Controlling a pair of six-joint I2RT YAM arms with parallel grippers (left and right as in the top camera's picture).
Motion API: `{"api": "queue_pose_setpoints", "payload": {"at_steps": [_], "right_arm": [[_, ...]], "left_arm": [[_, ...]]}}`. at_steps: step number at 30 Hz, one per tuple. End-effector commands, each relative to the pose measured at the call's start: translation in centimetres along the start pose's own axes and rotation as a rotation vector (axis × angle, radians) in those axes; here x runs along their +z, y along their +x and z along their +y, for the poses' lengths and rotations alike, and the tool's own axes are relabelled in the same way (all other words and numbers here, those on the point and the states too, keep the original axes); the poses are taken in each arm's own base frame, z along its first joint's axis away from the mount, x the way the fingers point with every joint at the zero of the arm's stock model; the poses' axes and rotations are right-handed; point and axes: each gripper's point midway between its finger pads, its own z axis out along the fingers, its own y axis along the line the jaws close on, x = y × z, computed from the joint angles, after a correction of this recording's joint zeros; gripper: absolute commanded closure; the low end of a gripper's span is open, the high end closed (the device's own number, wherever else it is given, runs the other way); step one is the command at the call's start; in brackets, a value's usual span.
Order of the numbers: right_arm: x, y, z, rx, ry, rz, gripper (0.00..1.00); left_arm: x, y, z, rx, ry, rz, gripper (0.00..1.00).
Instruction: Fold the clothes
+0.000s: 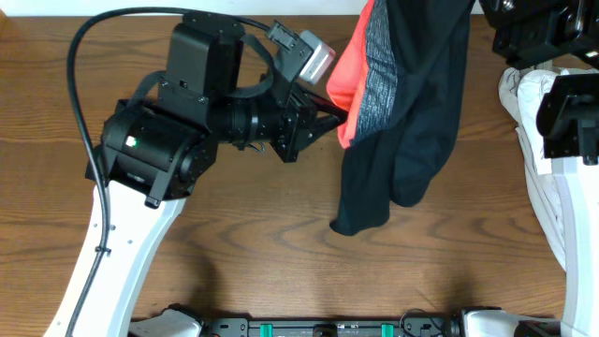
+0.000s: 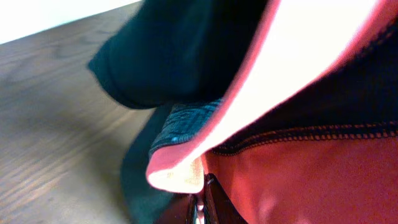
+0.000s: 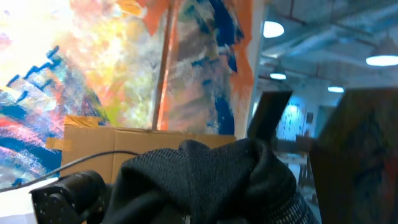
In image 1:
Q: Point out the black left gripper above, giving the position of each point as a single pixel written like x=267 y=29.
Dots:
x=295 y=126

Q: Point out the black pants with red waistband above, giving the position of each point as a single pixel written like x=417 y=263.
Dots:
x=401 y=80

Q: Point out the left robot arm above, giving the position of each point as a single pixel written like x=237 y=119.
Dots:
x=220 y=85

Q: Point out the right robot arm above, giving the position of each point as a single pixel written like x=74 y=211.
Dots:
x=551 y=90

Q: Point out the white crumpled garment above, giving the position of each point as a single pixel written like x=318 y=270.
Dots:
x=521 y=93

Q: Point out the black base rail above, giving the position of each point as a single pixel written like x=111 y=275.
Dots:
x=299 y=327

